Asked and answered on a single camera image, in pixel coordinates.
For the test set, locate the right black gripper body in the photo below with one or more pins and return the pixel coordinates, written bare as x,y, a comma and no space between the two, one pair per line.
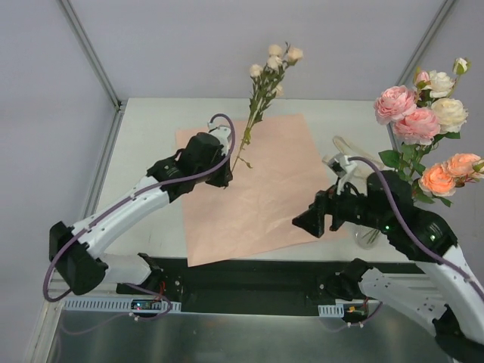
323,211

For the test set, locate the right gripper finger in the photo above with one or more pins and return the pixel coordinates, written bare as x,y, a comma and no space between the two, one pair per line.
312,220
325,202

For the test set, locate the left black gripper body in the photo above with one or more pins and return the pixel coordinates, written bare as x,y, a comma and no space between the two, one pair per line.
221,172

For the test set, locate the cream ribbon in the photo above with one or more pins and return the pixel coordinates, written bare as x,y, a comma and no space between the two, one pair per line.
345,146

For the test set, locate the pink wrapping paper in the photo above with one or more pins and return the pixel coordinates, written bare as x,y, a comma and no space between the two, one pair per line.
276,180

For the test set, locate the peach rose stem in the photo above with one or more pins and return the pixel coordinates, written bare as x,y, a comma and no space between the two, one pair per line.
437,182

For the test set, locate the artificial rose bouquet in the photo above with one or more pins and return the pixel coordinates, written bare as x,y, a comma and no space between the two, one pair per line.
266,86

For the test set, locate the pink rose stem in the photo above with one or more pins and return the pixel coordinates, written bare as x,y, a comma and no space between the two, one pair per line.
414,125

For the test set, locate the cream white rose stem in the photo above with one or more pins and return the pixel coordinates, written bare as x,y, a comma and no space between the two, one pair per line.
434,91

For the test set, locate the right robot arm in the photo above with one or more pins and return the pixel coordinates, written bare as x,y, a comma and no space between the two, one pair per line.
425,238

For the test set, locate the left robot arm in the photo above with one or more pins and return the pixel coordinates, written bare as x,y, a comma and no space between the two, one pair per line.
77,252

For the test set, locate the clear glass vase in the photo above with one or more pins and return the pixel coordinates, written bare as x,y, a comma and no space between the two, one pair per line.
367,238

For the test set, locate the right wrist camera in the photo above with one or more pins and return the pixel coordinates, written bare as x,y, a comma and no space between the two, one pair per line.
343,168

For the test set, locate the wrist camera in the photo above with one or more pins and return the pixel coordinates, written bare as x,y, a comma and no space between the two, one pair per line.
223,134
343,168

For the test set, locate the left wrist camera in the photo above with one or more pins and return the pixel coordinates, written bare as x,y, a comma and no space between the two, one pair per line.
223,134

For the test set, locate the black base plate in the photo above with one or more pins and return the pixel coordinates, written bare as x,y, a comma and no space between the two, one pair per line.
251,287

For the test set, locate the right white cable duct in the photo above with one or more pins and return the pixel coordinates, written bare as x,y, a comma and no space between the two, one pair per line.
331,311

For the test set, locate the white cable duct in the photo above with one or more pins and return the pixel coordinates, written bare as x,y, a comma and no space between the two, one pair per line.
331,311
107,304

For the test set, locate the right aluminium frame post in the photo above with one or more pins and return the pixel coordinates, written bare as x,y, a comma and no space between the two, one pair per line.
406,76

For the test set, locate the aluminium frame post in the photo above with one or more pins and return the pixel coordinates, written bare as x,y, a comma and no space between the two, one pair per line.
90,53
406,76

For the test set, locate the left white cable duct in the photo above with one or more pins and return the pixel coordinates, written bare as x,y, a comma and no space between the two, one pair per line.
107,304

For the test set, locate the left aluminium frame post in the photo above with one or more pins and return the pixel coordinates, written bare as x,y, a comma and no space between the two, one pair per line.
90,53

